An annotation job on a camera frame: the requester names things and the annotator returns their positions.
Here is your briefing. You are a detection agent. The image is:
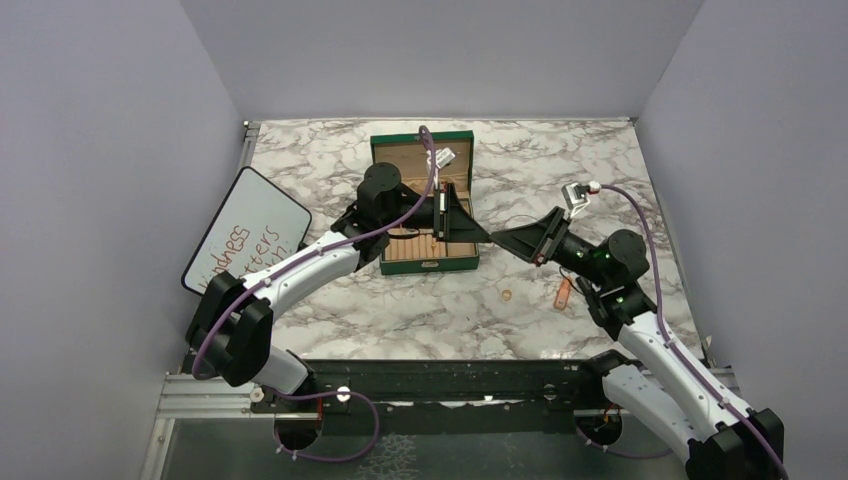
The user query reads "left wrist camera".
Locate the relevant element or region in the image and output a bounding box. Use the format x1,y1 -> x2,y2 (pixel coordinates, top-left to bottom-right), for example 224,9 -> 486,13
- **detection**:
436,147 -> 456,169

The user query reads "white dry-erase board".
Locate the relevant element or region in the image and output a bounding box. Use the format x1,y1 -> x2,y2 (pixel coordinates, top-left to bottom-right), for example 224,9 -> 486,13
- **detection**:
181,167 -> 312,295

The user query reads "aluminium frame rail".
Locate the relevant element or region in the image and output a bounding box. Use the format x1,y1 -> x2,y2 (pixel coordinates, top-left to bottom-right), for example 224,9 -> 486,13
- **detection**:
140,374 -> 320,479

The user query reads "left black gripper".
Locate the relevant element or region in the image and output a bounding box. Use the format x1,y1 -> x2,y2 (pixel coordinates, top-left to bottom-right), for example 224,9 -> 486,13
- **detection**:
381,181 -> 491,243

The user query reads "orange highlighter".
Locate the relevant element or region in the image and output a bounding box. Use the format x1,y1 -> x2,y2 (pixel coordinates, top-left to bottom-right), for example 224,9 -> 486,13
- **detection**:
553,277 -> 573,311

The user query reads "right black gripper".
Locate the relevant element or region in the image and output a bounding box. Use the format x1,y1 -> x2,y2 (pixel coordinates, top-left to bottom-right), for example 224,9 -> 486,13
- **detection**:
490,206 -> 611,288

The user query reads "green jewelry box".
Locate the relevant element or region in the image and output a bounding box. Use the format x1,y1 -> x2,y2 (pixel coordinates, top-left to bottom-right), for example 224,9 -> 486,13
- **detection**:
369,130 -> 481,277

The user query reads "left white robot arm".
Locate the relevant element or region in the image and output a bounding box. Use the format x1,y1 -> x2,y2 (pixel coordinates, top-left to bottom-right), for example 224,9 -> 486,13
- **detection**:
186,163 -> 489,411

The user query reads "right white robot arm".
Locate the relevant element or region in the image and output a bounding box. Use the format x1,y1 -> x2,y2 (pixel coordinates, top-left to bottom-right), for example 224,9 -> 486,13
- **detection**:
489,207 -> 787,479

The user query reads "black mounting rail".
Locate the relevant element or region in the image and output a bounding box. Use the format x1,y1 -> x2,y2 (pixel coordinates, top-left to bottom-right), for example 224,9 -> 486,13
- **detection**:
250,360 -> 624,444

